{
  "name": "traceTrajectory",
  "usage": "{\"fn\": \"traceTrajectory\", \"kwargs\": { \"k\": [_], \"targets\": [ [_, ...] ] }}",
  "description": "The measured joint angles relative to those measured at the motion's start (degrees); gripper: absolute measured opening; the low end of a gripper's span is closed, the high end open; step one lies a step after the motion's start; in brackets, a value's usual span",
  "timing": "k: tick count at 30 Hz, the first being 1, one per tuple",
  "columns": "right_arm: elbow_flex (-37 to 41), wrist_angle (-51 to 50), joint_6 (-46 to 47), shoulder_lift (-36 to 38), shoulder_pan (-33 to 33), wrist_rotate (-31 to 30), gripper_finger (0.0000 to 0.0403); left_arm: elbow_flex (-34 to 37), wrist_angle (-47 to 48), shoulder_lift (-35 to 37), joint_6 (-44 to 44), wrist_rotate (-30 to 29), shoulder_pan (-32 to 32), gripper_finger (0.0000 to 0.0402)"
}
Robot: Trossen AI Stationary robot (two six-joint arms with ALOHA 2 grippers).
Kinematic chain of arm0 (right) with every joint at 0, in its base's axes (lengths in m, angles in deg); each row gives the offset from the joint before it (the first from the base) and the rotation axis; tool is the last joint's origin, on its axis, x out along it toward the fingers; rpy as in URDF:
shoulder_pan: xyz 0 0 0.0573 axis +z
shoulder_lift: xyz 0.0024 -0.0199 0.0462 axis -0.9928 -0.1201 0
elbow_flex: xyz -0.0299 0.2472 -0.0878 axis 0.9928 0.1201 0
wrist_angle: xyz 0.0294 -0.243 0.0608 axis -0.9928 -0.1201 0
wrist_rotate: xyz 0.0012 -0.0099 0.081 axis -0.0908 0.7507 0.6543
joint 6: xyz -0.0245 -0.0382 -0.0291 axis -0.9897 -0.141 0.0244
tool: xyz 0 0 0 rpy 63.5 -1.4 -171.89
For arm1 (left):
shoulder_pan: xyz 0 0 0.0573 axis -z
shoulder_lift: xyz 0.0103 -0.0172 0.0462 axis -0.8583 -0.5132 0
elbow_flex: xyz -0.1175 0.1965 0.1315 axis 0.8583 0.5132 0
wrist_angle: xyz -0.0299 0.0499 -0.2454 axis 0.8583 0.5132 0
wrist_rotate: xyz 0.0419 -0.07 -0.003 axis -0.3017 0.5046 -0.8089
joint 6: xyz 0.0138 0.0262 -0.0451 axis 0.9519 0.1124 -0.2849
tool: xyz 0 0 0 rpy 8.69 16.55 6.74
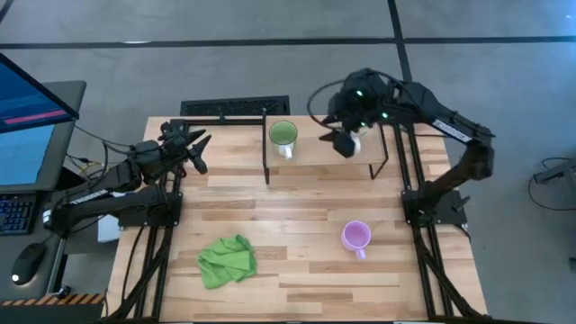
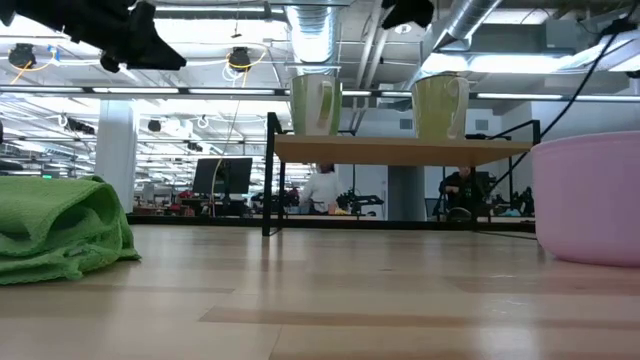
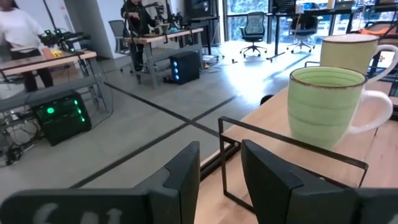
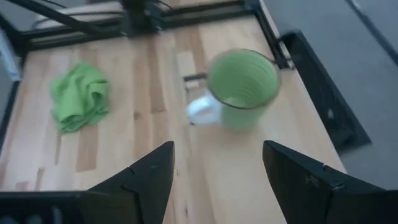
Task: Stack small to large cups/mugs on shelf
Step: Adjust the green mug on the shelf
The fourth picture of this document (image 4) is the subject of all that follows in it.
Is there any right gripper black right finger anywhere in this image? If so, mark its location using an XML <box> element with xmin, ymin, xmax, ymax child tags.
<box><xmin>262</xmin><ymin>139</ymin><xmax>398</xmax><ymax>224</ymax></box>

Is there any green microfiber cloth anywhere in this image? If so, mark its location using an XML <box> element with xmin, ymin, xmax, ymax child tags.
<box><xmin>49</xmin><ymin>62</ymin><xmax>110</xmax><ymax>134</ymax></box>

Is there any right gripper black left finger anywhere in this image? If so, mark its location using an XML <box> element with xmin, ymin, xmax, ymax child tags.
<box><xmin>83</xmin><ymin>141</ymin><xmax>175</xmax><ymax>224</ymax></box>

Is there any tall olive green mug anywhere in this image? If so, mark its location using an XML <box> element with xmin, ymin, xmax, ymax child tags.
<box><xmin>186</xmin><ymin>48</ymin><xmax>282</xmax><ymax>132</ymax></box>

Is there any black table edge frame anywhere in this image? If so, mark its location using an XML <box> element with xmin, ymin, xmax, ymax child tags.
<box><xmin>0</xmin><ymin>0</ymin><xmax>295</xmax><ymax>153</ymax></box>

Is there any black flat base plate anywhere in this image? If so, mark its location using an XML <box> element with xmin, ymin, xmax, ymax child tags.
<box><xmin>279</xmin><ymin>30</ymin><xmax>373</xmax><ymax>154</ymax></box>

